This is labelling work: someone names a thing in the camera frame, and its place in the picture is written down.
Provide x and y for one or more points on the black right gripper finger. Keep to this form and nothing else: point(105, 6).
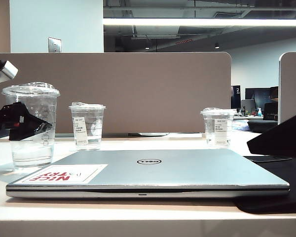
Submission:
point(286, 138)

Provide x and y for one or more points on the tall clear Starbucks cup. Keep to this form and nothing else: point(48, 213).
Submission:
point(32, 153)

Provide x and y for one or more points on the small clear plastic cup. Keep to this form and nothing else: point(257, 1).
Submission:
point(218, 128)
point(88, 130)

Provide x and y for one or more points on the silver Dell laptop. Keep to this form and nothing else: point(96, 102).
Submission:
point(162, 172)

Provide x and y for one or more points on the black round cushion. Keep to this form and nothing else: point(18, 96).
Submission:
point(260, 125)

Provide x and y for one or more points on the black office chair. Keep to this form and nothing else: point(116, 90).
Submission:
point(270, 111)

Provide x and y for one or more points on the blue hand sanitizer bottle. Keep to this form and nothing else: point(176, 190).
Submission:
point(259, 113)

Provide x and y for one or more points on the black mouse pad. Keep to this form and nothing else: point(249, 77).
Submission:
point(281, 182)

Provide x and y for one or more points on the patterned blue cloth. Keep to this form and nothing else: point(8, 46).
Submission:
point(240, 126)

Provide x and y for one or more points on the black computer monitor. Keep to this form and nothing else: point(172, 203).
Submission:
point(260, 95)

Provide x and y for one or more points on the narrow brown desk partition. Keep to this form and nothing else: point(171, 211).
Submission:
point(292, 84)

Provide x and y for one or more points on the black sign with numeral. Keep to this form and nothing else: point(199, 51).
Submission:
point(235, 97)

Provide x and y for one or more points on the black ceiling spot lamp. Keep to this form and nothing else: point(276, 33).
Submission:
point(217, 45)

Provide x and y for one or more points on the wide brown desk partition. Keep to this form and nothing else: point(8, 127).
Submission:
point(138, 74)

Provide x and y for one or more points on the long linear ceiling light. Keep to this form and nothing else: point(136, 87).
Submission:
point(199, 21)

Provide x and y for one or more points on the metal wall switch plate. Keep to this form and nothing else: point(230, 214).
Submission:
point(54, 44)

